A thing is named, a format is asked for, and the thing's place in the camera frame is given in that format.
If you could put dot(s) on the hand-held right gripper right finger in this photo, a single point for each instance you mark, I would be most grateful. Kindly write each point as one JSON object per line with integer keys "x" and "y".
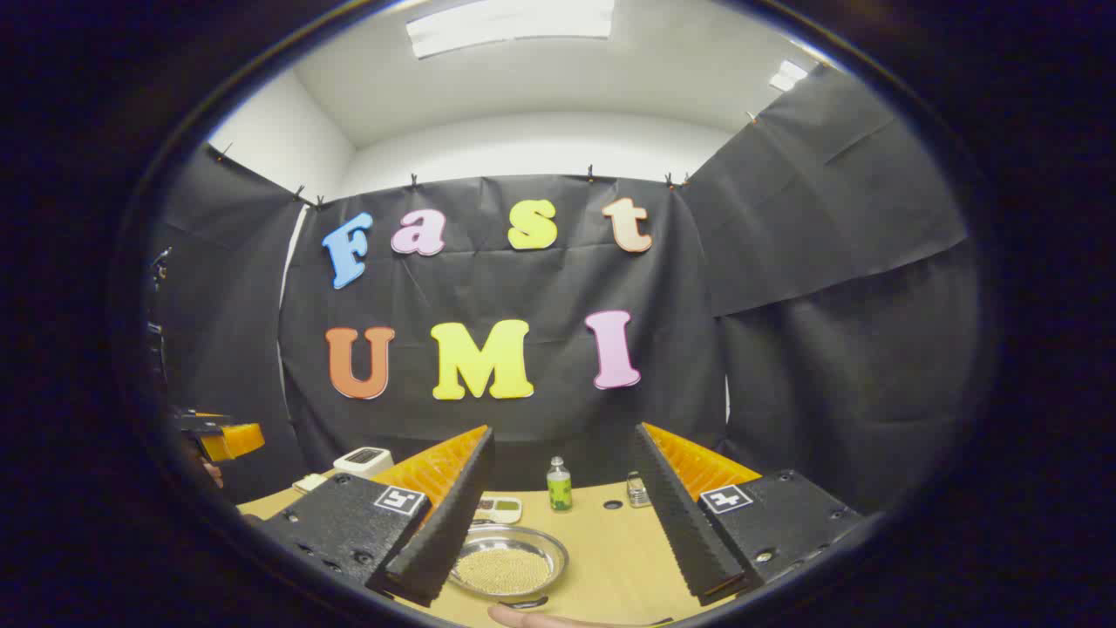
{"x": 684, "y": 523}

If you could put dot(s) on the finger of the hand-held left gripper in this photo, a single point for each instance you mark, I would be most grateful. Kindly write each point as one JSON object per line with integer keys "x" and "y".
{"x": 234, "y": 440}

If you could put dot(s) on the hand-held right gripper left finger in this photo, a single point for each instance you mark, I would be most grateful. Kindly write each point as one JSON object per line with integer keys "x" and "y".
{"x": 449, "y": 523}

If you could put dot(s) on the white divided dish of beans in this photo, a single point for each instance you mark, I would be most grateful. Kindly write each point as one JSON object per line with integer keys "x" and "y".
{"x": 501, "y": 508}

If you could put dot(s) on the pile of yellow soybeans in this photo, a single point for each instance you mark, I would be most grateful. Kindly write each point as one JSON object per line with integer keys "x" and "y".
{"x": 504, "y": 571}

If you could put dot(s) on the small tray with bread slice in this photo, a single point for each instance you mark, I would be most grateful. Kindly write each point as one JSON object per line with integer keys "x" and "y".
{"x": 309, "y": 483}

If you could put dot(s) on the white toaster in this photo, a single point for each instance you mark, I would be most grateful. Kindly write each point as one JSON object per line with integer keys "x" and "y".
{"x": 364, "y": 460}

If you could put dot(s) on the green label drink bottle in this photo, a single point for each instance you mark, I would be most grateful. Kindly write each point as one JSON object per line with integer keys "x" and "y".
{"x": 559, "y": 488}

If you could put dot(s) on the black backdrop cloth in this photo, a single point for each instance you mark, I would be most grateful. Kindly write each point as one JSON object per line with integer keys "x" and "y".
{"x": 558, "y": 279}

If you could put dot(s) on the small ceiling light panel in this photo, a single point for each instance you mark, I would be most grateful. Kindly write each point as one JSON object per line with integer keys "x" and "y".
{"x": 789, "y": 76}

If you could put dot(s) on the long ceiling light panel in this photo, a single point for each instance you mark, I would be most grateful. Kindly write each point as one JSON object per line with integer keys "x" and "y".
{"x": 510, "y": 24}

